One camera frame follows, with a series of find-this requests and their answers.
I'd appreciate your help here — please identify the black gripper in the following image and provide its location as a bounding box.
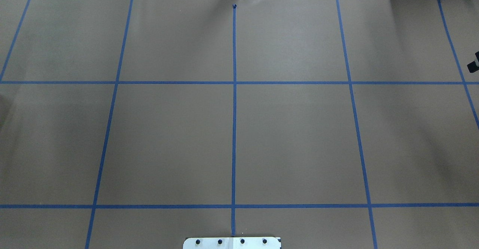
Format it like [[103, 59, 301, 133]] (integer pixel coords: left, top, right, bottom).
[[467, 51, 479, 73]]

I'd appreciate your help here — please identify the brown paper table mat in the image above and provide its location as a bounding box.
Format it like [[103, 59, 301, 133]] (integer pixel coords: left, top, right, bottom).
[[1, 0, 478, 249]]

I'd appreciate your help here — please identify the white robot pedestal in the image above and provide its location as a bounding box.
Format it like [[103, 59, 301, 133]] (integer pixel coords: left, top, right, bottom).
[[183, 237, 282, 249]]

